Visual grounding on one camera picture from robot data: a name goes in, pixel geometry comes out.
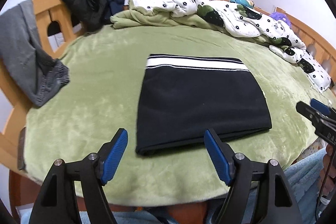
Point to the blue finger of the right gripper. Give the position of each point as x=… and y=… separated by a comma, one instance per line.
x=321, y=107
x=307, y=111

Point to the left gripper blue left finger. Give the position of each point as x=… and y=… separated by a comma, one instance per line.
x=110, y=155

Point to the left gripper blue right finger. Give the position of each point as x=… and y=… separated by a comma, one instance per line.
x=221, y=156

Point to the black pants with white stripe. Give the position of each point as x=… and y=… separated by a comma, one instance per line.
x=183, y=96

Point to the green plush bed blanket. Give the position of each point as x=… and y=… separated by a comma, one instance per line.
x=105, y=108

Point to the purple item on headboard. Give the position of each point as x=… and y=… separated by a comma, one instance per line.
x=280, y=16

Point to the white flower-print quilt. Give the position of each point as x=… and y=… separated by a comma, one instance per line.
x=241, y=21

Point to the grey jeans on footboard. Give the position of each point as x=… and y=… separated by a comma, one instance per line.
x=37, y=74

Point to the teal patterned pillow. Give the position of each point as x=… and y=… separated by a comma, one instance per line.
x=247, y=3

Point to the navy blue garment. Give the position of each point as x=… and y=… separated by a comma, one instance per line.
x=112, y=7

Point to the wooden bed frame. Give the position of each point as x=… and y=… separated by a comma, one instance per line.
x=39, y=29

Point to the black jacket on bed frame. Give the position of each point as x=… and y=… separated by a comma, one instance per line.
x=90, y=12

